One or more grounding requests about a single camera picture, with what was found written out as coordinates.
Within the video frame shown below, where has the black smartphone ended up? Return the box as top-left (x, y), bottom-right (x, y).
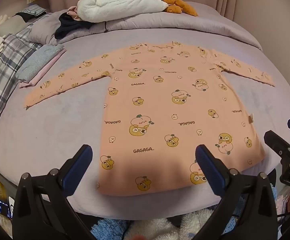
top-left (0, 195), bottom-right (13, 218)

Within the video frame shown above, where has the folded grey garment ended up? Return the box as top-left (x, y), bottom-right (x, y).
top-left (15, 44), bottom-right (65, 82)

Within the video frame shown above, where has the crumpled pink garment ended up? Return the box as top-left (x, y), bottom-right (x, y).
top-left (66, 5), bottom-right (82, 20)

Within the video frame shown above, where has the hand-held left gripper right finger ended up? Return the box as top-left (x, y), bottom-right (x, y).
top-left (195, 144), bottom-right (278, 240)

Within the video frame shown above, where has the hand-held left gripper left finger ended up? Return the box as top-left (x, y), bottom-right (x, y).
top-left (12, 144), bottom-right (97, 240)

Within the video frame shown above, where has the lavender quilt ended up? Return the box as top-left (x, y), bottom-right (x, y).
top-left (29, 1), bottom-right (262, 52)

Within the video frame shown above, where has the fluffy blue white rug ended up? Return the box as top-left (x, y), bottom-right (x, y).
top-left (91, 209), bottom-right (238, 240)

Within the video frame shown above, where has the striped grey garment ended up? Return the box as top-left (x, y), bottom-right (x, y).
top-left (15, 4), bottom-right (47, 22)

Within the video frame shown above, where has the dark navy garment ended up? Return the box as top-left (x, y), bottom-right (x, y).
top-left (54, 12), bottom-right (105, 40)

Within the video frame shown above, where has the grey plaid blanket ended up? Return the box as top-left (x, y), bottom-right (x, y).
top-left (0, 17), bottom-right (48, 153)

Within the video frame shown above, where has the white plush goose toy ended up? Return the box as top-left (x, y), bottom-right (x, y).
top-left (77, 0), bottom-right (198, 22)

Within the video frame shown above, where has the peach printed long-sleeve shirt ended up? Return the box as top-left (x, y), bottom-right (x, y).
top-left (23, 41), bottom-right (275, 197)

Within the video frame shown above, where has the folded pink garment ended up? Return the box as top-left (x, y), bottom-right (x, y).
top-left (19, 48), bottom-right (67, 88)

